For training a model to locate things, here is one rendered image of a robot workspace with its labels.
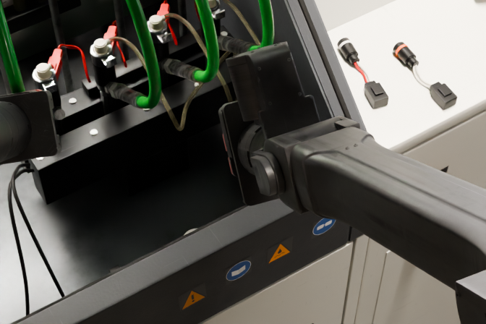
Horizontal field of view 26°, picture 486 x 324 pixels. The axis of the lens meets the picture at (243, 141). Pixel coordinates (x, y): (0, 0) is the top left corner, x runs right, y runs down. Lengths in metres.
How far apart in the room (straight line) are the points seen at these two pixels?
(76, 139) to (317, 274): 0.41
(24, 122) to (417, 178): 0.48
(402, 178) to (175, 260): 0.66
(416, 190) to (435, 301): 1.27
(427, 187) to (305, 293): 0.92
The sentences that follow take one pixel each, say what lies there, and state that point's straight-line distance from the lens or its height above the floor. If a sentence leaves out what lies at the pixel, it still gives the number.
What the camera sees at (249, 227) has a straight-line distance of 1.35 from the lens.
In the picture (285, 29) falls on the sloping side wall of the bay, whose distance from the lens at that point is 1.40.
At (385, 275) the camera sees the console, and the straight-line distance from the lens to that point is 1.70.
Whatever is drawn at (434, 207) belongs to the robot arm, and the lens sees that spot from 0.64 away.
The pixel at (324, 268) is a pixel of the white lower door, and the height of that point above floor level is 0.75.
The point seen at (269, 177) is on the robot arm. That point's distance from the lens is 0.85.
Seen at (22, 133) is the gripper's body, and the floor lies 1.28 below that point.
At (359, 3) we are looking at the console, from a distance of 1.54.
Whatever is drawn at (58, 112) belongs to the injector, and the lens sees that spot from 1.36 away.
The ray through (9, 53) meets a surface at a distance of 1.07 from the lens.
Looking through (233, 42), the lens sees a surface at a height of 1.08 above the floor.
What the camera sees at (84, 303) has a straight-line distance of 1.30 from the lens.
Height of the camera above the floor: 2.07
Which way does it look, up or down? 52 degrees down
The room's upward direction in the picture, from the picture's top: straight up
